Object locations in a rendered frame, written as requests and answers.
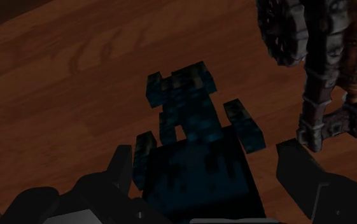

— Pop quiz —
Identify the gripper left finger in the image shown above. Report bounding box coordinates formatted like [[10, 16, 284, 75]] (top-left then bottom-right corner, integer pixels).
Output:
[[0, 144, 172, 224]]

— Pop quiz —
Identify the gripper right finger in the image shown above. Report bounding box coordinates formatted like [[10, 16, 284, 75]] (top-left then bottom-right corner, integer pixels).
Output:
[[276, 138, 357, 224]]

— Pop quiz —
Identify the dark blue blocky figure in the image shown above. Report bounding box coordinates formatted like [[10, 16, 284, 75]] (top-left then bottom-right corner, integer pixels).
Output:
[[132, 60, 267, 221]]

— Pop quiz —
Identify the grey armoured warrior figure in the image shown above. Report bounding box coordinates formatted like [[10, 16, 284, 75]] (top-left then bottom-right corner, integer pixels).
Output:
[[255, 0, 357, 153]]

